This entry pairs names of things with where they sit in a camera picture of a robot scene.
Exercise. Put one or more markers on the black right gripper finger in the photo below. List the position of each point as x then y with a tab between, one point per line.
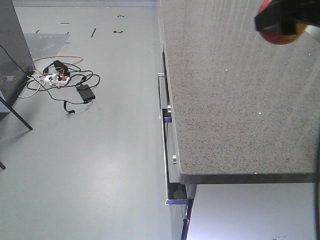
305	11

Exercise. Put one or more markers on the red yellow apple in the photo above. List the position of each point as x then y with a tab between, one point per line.
281	37

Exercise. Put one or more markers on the grey granite kitchen counter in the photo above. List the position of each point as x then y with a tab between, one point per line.
246	115

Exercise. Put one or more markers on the black power adapter brick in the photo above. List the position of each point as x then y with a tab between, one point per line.
85	92

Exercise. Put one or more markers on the white power strip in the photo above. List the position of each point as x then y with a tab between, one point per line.
57	79

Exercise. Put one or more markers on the black chair leg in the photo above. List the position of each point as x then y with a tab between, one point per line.
2	100

